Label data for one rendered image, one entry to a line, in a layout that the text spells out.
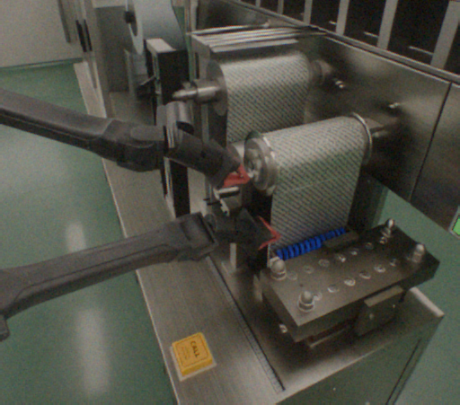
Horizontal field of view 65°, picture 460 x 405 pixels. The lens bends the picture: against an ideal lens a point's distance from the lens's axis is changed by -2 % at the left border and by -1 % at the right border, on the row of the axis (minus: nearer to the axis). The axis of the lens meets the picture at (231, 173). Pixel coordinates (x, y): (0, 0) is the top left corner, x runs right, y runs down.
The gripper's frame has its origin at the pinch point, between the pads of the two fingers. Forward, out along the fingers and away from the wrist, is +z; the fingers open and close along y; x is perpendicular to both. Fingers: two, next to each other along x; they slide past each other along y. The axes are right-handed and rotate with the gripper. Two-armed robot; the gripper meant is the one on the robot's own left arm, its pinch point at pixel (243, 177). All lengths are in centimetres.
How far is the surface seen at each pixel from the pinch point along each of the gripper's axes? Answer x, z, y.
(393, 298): -2.2, 32.2, 28.2
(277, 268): -11.8, 12.3, 13.1
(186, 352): -36.9, 3.4, 14.9
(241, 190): -3.9, 4.2, -2.3
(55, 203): -135, 40, -185
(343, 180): 11.5, 21.2, 6.1
